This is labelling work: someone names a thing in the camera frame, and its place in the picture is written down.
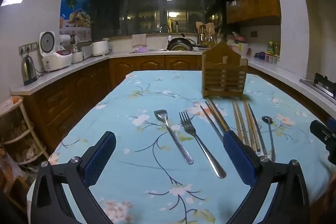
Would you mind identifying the blue floral tablecloth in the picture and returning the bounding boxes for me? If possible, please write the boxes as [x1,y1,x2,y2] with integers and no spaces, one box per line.
[26,70,334,224]

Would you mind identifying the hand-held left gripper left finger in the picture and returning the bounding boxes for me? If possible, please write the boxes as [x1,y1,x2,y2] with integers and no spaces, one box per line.
[30,131,117,224]

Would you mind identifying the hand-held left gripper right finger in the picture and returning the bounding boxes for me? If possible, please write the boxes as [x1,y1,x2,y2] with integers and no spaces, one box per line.
[223,130,310,224]

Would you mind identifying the kitchen faucet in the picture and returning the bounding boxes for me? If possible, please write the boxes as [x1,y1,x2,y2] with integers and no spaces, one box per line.
[160,25,173,42]

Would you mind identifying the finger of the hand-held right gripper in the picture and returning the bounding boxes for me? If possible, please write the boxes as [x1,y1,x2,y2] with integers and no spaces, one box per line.
[310,120,336,161]
[327,117,336,136]

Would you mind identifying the hanging beige towel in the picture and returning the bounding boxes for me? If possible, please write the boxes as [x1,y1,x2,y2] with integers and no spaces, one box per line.
[132,34,147,48]

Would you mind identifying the steel electric kettle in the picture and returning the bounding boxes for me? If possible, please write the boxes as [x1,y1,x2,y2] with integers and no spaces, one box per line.
[21,55,38,86]

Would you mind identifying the dark kitchen window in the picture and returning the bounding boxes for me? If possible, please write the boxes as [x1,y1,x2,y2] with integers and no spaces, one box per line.
[92,0,218,41]

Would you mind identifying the wall socket strip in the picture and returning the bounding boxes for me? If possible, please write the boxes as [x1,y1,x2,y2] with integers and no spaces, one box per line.
[19,42,38,54]

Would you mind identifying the metal chopstick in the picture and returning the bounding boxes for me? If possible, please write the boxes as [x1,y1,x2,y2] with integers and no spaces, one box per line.
[200,105,224,143]
[208,97,232,132]
[248,103,268,157]

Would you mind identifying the small metal spoon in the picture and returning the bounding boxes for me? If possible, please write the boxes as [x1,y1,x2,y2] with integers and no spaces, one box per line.
[262,116,276,162]

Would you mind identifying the wooden shelf rack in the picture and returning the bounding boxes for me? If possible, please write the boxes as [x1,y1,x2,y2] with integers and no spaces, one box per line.
[0,95,50,188]

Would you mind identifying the white jug appliance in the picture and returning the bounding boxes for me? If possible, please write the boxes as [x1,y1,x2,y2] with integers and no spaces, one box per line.
[60,34,79,51]

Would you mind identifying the white rice cooker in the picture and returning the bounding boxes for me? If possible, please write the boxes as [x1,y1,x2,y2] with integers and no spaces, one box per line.
[39,31,72,72]

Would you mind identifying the wooden lower cabinets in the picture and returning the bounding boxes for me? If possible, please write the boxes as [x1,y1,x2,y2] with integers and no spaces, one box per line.
[24,55,205,151]

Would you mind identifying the black wok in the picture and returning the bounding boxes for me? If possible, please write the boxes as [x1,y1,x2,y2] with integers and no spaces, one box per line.
[167,38,197,52]

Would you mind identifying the wooden utensil holder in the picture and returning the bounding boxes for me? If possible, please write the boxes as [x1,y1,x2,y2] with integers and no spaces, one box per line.
[202,42,248,100]

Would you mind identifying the small white stew pot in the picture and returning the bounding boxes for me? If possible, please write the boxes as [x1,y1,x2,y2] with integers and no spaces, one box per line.
[71,46,84,64]

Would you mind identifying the green bottles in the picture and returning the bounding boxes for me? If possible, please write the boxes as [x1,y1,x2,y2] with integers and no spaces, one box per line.
[267,42,280,55]

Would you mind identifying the white electric cooker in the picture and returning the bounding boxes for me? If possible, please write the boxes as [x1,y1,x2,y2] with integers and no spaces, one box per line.
[91,40,109,57]

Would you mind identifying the utensil drying rack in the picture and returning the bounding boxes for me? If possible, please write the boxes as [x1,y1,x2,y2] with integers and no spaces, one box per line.
[194,21,223,48]

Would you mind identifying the gas stove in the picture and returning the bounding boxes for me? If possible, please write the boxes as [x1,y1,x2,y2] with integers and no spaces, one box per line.
[299,72,336,105]

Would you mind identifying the flat-headed metal spoon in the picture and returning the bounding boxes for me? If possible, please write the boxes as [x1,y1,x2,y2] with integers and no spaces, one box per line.
[154,109,194,165]

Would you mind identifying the metal fork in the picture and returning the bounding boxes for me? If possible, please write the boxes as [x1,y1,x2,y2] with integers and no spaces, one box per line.
[179,111,227,179]

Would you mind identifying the fruit and palm wall poster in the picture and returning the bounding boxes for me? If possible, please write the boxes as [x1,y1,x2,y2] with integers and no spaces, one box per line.
[60,0,92,42]

